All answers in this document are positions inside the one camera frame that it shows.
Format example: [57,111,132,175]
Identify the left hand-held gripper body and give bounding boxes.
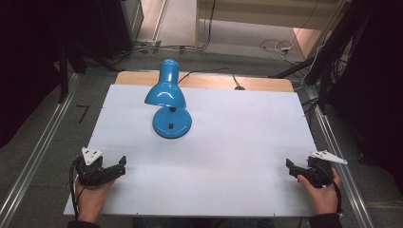
[75,146,120,187]

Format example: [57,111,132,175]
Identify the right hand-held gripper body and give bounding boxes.
[296,150,349,189]

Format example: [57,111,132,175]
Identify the blue desk lamp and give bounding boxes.
[144,58,193,140]

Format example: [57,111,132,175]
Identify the person's left hand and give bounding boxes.
[74,177,117,223]

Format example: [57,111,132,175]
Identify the person's right hand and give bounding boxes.
[297,167,343,217]

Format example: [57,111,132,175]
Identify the black metal stand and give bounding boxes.
[55,37,122,105]

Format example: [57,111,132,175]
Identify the dark curtain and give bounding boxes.
[0,0,134,150]
[326,0,403,194]

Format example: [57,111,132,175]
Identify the black tripod legs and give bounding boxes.
[268,0,374,110]

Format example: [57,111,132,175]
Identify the grey power strip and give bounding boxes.
[135,39,163,54]

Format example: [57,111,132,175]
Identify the light wooden cabinet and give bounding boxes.
[195,0,352,60]

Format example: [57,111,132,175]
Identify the aluminium floor rail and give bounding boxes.
[304,85,376,228]
[0,72,81,228]

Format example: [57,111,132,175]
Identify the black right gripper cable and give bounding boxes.
[315,161,344,217]

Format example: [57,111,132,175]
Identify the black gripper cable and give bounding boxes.
[68,156,84,220]
[315,161,344,217]

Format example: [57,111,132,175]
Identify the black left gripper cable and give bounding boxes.
[68,156,84,220]

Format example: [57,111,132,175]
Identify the white floor cable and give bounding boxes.
[259,38,297,65]

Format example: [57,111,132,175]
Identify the black lamp cord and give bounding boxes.
[177,66,246,91]

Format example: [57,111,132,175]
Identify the black floor cable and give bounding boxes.
[110,0,218,66]

